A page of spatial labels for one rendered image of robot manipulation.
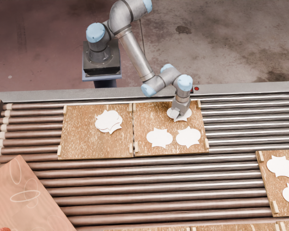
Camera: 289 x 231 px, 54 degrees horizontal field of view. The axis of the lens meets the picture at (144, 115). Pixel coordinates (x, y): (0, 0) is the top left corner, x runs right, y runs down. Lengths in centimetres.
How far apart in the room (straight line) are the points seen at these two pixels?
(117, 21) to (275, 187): 115
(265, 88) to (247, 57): 151
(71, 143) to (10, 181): 36
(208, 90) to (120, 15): 77
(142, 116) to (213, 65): 174
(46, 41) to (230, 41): 218
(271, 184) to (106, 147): 89
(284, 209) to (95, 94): 124
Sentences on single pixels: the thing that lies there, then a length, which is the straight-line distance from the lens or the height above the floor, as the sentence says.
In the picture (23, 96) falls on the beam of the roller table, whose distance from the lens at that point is 194.
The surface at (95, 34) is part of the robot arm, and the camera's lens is 178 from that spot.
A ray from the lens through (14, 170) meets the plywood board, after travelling 155.
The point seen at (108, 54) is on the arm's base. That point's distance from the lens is 191.
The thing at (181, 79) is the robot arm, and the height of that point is 126.
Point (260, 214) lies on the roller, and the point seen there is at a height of 92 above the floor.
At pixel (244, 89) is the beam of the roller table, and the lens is 193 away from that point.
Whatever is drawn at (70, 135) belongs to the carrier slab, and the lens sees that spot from 166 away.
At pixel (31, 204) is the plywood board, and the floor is 104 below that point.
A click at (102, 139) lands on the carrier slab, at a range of 162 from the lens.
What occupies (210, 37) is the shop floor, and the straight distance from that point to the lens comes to 357.
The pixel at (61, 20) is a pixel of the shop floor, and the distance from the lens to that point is 386.
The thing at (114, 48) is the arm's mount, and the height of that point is 97.
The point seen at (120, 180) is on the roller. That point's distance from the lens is 153.
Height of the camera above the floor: 236
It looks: 58 degrees down
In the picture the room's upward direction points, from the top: straight up
